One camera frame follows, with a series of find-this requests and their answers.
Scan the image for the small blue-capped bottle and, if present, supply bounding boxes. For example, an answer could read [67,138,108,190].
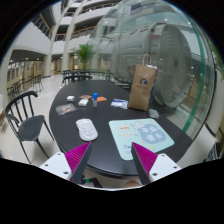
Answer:
[92,92,99,108]

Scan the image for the person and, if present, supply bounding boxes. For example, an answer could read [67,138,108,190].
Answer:
[122,179,143,189]

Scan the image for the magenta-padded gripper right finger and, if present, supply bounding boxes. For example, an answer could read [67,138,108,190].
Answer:
[130,141,183,185]

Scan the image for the white and blue pouch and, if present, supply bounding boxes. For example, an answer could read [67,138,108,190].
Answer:
[110,98,129,110]

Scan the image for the clear plastic snack packet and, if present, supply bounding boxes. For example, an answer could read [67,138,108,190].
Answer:
[55,102,79,117]

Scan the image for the distant black chairs group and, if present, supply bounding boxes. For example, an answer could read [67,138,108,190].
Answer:
[6,73,44,101]

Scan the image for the brown paper carrier bag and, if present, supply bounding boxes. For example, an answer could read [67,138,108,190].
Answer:
[127,54,158,112]

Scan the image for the pale green printed mouse pad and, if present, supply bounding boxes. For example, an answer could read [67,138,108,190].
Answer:
[108,117,175,161]

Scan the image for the white blue-patterned plant pot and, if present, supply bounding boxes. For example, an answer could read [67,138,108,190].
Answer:
[206,141,220,163]

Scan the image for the white perforated computer mouse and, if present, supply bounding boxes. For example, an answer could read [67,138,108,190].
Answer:
[75,118,99,142]

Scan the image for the flat white box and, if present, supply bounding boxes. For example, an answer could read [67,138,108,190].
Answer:
[77,98,89,107]

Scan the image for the black spindle-back chair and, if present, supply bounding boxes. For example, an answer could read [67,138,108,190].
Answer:
[4,90,55,164]

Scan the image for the black chairs beyond table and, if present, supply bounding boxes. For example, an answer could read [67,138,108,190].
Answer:
[60,69,131,89]

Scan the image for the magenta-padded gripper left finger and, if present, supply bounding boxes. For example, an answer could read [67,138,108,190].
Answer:
[39,141,93,185]

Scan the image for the large white cylindrical model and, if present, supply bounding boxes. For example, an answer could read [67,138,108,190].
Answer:
[109,21,198,109]

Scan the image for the green potted palm plant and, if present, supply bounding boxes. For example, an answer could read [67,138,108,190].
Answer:
[71,43,96,71]

